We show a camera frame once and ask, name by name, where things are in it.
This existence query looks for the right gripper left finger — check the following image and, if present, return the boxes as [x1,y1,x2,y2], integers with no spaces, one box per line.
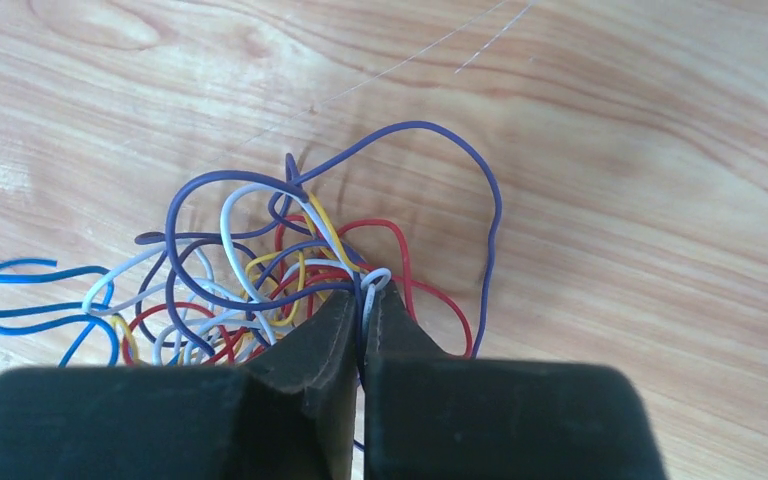
[0,292,356,479]

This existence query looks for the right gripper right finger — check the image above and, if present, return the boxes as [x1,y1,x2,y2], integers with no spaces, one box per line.
[364,285,666,479]

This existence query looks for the white wire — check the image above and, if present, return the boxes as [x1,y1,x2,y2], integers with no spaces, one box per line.
[81,183,393,367]

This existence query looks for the yellow wire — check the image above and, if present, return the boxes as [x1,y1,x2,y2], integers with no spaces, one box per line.
[110,193,365,367]

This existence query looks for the dark purple wire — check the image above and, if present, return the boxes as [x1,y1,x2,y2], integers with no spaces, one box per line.
[134,121,503,372]

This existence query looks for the light blue wire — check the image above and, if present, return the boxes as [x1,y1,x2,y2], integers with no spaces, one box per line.
[0,258,121,368]

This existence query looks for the red wire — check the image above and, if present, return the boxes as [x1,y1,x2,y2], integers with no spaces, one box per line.
[121,214,475,367]

